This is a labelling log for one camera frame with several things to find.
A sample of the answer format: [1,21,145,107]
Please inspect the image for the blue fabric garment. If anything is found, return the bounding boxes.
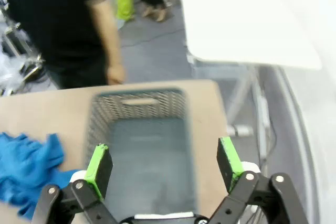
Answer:
[0,132,82,221]

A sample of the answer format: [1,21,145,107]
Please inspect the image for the person's left forearm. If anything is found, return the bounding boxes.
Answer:
[97,22,124,68]

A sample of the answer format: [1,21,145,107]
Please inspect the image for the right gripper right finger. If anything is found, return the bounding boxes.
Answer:
[209,136,309,224]

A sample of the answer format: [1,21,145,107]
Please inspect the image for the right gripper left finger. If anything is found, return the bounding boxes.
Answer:
[31,144,118,224]

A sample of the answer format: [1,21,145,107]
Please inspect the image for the white table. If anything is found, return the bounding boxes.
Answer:
[175,0,323,162]

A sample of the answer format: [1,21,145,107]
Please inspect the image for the person in black t-shirt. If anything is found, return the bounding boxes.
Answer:
[3,0,125,90]

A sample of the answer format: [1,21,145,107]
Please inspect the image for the grey plastic lattice basket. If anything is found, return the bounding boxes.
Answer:
[84,87,198,216]

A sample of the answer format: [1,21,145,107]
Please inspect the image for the person's left hand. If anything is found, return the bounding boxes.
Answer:
[107,63,126,86]

